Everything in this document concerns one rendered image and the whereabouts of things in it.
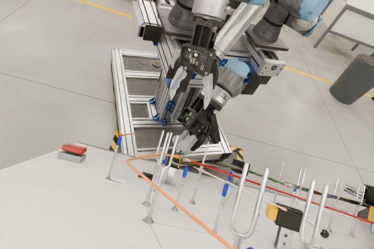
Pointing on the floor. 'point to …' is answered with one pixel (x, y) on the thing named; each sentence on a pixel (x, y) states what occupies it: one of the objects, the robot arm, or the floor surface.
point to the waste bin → (354, 80)
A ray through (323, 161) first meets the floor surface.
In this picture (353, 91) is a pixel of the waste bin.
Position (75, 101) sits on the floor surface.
